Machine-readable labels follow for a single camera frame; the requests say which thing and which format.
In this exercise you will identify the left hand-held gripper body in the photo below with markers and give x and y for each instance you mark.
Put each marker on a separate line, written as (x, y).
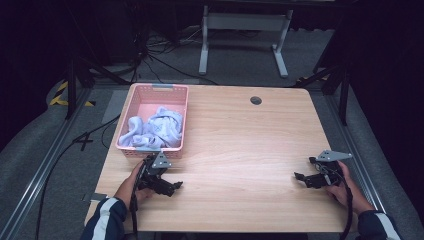
(156, 173)

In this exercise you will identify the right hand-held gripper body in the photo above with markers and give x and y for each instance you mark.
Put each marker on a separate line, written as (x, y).
(328, 176)

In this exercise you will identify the white printed towel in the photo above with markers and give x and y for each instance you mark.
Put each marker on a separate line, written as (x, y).
(160, 130)

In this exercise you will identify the pink plastic basket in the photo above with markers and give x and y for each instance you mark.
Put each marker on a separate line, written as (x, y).
(156, 96)

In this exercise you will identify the person's right hand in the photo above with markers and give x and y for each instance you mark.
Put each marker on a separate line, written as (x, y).
(346, 196)

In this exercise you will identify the person's left hand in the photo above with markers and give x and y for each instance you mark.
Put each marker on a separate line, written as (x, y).
(128, 190)

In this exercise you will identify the gray tape piece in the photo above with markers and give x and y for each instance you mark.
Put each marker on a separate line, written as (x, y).
(95, 196)

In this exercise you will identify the black metal stand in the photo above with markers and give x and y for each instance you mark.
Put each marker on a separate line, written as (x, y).
(343, 100)

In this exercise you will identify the black tripod stand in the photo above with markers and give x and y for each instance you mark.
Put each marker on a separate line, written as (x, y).
(71, 90)

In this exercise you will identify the white metal desk frame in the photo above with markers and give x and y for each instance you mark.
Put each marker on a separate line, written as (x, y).
(245, 21)

